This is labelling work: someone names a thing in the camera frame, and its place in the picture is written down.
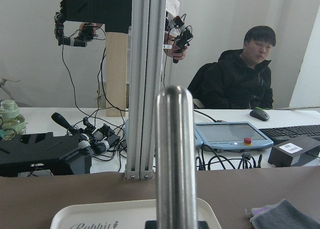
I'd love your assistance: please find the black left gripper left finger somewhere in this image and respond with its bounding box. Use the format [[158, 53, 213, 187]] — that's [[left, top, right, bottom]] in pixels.
[[144, 220, 157, 229]]

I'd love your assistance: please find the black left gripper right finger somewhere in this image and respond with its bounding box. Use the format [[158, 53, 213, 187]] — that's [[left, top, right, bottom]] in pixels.
[[198, 220, 209, 229]]

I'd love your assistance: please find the steel muddler black tip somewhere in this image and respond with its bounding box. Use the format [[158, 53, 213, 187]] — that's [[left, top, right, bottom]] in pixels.
[[155, 85, 198, 229]]

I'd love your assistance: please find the cream rabbit serving tray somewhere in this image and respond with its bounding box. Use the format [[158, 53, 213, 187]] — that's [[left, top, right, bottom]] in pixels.
[[49, 197, 222, 229]]

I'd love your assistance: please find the folded grey cloth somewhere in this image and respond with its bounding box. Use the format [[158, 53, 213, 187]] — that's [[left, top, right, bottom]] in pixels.
[[245, 199, 320, 229]]

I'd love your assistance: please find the black keyboard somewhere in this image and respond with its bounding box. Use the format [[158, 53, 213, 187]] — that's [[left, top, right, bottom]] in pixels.
[[259, 124, 320, 145]]

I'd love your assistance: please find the dark brown box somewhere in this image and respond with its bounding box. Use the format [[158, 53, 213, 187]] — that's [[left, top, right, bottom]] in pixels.
[[267, 135, 320, 168]]

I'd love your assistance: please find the black computer mouse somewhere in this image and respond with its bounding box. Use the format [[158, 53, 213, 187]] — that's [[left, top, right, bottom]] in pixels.
[[249, 108, 270, 122]]

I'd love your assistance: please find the seated person black jacket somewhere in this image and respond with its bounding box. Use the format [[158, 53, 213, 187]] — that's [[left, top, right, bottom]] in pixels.
[[187, 25, 276, 110]]

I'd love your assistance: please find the green lidded bottle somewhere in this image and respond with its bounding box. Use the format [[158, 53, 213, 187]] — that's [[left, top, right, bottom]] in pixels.
[[0, 99, 26, 140]]

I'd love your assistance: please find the black metal bracket box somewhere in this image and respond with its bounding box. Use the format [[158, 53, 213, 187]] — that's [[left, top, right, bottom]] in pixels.
[[0, 132, 92, 177]]

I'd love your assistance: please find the aluminium frame post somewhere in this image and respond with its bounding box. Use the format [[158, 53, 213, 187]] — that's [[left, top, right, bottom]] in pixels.
[[124, 0, 167, 180]]

